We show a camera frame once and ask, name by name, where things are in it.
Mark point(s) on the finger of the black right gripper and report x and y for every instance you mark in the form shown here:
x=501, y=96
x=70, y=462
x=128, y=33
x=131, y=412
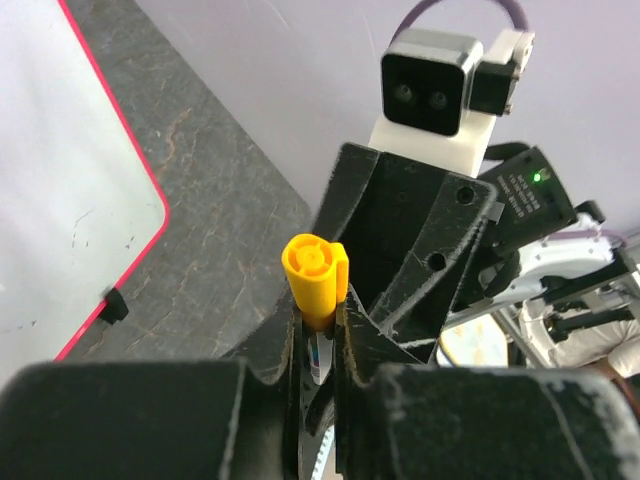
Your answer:
x=376, y=205
x=418, y=300

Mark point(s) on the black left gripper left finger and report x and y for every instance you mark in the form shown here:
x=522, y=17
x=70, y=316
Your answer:
x=229, y=418

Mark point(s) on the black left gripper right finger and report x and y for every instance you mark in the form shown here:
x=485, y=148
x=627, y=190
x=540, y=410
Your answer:
x=396, y=418

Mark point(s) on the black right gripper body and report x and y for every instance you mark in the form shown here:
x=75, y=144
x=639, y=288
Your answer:
x=532, y=203

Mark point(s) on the yellow capped marker pen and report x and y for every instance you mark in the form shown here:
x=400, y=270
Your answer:
x=318, y=275

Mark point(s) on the pink framed whiteboard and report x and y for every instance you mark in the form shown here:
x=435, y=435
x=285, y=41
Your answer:
x=79, y=204

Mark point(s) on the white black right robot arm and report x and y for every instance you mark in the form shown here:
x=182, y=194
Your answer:
x=557, y=268

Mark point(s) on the black whiteboard clip foot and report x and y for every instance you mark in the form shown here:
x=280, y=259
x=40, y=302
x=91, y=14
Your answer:
x=115, y=308

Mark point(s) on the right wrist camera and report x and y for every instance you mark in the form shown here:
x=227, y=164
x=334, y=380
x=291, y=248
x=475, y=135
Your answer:
x=443, y=92

